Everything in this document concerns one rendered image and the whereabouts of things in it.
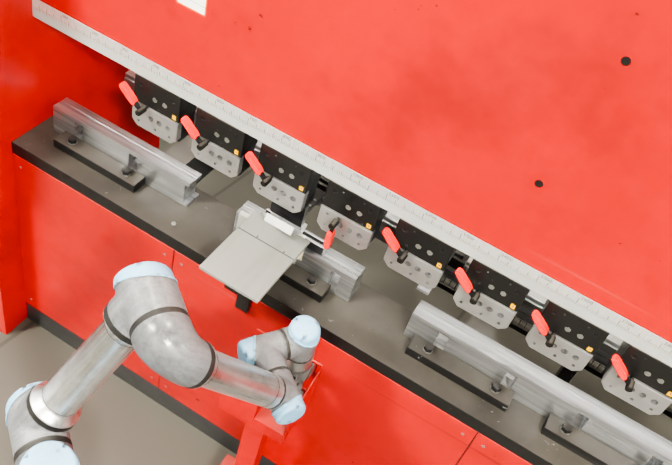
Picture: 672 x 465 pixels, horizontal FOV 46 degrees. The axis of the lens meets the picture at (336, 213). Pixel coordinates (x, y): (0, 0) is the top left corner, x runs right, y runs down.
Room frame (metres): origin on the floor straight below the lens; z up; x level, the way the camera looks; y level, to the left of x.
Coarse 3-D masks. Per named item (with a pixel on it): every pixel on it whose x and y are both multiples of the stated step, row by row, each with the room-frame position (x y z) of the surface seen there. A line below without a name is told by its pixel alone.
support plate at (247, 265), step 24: (264, 216) 1.53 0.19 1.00; (240, 240) 1.42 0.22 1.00; (264, 240) 1.44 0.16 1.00; (288, 240) 1.47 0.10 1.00; (216, 264) 1.31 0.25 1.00; (240, 264) 1.34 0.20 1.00; (264, 264) 1.36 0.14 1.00; (288, 264) 1.39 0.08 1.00; (240, 288) 1.26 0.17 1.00; (264, 288) 1.28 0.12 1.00
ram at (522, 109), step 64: (64, 0) 1.71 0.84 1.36; (128, 0) 1.65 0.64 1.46; (256, 0) 1.55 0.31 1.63; (320, 0) 1.50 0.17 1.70; (384, 0) 1.46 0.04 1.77; (448, 0) 1.43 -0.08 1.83; (512, 0) 1.39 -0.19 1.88; (576, 0) 1.36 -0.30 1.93; (640, 0) 1.33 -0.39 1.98; (128, 64) 1.64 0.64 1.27; (192, 64) 1.59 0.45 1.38; (256, 64) 1.54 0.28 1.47; (320, 64) 1.49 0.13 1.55; (384, 64) 1.45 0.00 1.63; (448, 64) 1.41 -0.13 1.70; (512, 64) 1.38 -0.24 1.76; (576, 64) 1.35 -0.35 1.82; (640, 64) 1.32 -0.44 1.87; (320, 128) 1.48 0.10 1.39; (384, 128) 1.44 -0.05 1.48; (448, 128) 1.40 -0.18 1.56; (512, 128) 1.36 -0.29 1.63; (576, 128) 1.33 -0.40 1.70; (640, 128) 1.30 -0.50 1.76; (448, 192) 1.38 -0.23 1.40; (512, 192) 1.35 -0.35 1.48; (576, 192) 1.31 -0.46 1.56; (640, 192) 1.28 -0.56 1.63; (512, 256) 1.33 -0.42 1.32; (576, 256) 1.29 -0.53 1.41; (640, 256) 1.26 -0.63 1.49; (640, 320) 1.24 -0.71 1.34
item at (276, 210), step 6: (276, 204) 1.53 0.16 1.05; (270, 210) 1.54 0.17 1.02; (276, 210) 1.53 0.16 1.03; (282, 210) 1.53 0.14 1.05; (288, 210) 1.52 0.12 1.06; (306, 210) 1.52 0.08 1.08; (276, 216) 1.54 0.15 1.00; (282, 216) 1.52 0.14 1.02; (288, 216) 1.52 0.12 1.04; (294, 216) 1.51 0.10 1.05; (300, 216) 1.51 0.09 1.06; (288, 222) 1.53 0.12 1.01; (294, 222) 1.51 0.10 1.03; (300, 222) 1.51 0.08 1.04; (300, 228) 1.52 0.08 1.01
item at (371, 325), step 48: (48, 144) 1.67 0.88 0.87; (96, 192) 1.54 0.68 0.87; (144, 192) 1.60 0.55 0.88; (192, 240) 1.48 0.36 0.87; (288, 288) 1.41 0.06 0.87; (336, 336) 1.31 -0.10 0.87; (384, 336) 1.35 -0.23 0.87; (432, 384) 1.25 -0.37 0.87; (480, 432) 1.18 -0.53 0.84; (528, 432) 1.20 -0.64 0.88
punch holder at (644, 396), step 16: (624, 352) 1.23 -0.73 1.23; (640, 352) 1.22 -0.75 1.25; (608, 368) 1.27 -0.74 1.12; (640, 368) 1.22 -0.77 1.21; (656, 368) 1.21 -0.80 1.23; (608, 384) 1.22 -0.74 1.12; (624, 384) 1.22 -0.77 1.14; (640, 384) 1.21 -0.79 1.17; (656, 384) 1.20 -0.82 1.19; (624, 400) 1.21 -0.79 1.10; (640, 400) 1.20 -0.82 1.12; (656, 400) 1.21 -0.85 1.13
